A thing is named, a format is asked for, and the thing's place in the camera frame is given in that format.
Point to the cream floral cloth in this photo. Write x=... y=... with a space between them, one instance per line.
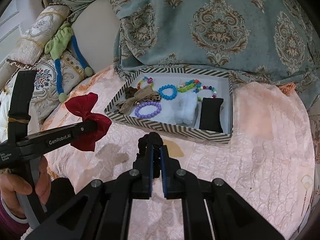
x=315 y=135

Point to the pink quilted bedspread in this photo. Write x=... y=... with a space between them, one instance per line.
x=250 y=142

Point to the beige embroidered bolster pillow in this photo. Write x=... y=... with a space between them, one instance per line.
x=37 y=35

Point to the white panelled door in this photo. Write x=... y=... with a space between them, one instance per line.
x=15 y=17

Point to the green and blue plush toy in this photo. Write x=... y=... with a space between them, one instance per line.
x=60 y=43

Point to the beige upholstered headboard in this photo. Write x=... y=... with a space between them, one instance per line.
x=100 y=35

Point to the black scrunchie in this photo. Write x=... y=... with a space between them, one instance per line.
x=153 y=140

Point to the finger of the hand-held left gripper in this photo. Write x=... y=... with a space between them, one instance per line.
x=83 y=129

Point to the person's left hand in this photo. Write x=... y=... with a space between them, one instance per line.
x=15 y=182

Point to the leopard print bow hair clip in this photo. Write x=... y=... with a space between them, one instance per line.
x=147 y=97

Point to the black watch cushion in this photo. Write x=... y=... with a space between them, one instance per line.
x=212 y=115

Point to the floral embroidered cushion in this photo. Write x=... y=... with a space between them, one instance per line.
x=42 y=80

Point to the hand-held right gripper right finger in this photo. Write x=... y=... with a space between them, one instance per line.
x=163 y=172

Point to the red velvet bow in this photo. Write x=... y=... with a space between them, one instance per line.
x=80 y=105

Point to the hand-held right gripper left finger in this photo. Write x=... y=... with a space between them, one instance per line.
x=150 y=172

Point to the teal damask blanket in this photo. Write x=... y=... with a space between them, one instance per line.
x=212 y=30

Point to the person's left forearm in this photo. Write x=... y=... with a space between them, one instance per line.
x=7 y=227

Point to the zigzag striped cardboard box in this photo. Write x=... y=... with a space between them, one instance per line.
x=175 y=130

